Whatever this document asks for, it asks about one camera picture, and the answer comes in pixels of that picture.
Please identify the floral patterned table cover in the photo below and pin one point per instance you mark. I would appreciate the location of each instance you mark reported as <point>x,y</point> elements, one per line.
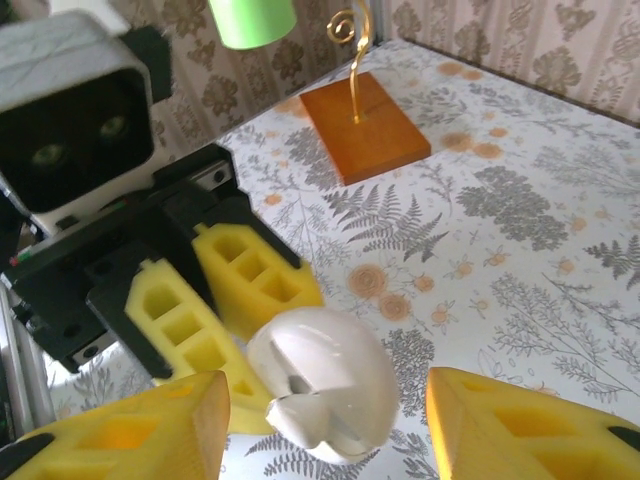
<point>525,250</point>

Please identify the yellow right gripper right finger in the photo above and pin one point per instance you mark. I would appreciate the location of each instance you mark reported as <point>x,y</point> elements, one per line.
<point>525,440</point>

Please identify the white round earbud charging case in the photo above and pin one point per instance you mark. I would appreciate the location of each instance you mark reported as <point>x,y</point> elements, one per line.
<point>340,350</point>

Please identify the green plastic wine glass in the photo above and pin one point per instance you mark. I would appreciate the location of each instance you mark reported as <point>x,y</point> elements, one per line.
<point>250,22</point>

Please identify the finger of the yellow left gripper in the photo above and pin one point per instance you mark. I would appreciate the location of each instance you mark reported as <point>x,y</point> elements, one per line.
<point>200,345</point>
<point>300,290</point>

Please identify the aluminium frame post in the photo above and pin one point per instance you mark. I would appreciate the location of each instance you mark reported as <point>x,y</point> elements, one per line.
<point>384,17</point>

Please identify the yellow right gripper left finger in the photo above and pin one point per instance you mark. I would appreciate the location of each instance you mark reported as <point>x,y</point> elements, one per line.
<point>125,435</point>

